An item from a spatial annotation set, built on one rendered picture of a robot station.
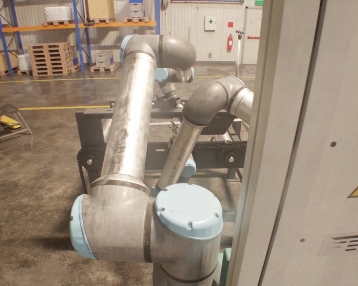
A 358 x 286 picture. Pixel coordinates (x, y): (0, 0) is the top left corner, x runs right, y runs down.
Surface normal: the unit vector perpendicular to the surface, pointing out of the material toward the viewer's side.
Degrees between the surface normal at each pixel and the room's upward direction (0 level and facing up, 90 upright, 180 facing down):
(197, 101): 56
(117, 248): 79
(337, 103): 90
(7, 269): 0
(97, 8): 90
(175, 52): 87
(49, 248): 0
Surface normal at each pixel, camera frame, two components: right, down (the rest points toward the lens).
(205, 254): 0.42, 0.40
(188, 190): 0.09, -0.89
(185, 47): 0.70, -0.04
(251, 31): 0.04, 0.45
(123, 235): -0.04, -0.08
